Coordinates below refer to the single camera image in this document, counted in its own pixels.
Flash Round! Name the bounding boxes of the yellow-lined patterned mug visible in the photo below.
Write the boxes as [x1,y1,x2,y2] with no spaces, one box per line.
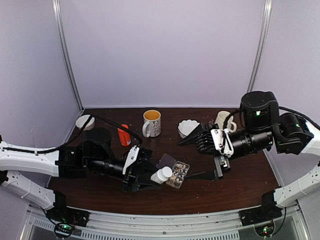
[142,109,161,138]

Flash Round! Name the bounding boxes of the aluminium frame post right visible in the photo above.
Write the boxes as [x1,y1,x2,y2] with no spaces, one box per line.
[246,0,273,93]

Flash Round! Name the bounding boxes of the white pills in organizer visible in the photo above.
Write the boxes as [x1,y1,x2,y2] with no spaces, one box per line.
[170,161,190,188]

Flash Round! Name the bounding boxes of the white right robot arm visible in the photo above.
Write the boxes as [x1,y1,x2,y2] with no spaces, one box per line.
[178,91,320,160]

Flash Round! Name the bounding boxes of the clear plastic pill organizer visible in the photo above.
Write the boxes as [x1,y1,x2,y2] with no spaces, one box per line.
[156,153,190,189]

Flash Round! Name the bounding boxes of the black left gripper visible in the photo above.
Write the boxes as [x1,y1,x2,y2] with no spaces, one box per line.
[86,155,165,193]

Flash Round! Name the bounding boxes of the aluminium frame post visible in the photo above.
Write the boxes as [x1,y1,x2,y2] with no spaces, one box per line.
[246,0,273,93]
[52,0,84,112]

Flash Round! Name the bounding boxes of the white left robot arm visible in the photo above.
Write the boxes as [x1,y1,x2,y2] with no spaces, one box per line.
[0,128,161,222]

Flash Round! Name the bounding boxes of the white scalloped dish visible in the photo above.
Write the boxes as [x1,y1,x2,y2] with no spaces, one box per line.
[177,119,200,139]

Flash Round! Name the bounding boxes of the white ribbed cup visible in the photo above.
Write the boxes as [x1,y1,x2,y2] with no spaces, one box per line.
[214,110,237,132]

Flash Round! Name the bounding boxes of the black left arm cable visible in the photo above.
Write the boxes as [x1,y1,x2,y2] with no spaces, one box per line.
[0,114,145,153]

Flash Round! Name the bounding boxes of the orange pill bottle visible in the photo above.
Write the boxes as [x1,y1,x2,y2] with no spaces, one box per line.
[117,128,131,147]

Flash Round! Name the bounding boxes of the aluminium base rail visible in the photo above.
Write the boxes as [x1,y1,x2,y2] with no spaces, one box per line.
[17,203,311,240]

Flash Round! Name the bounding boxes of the white ceramic bowl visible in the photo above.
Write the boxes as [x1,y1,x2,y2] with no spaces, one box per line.
[75,114,95,131]

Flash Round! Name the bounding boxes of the aluminium frame post left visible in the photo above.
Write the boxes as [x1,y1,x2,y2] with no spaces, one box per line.
[52,0,84,112]

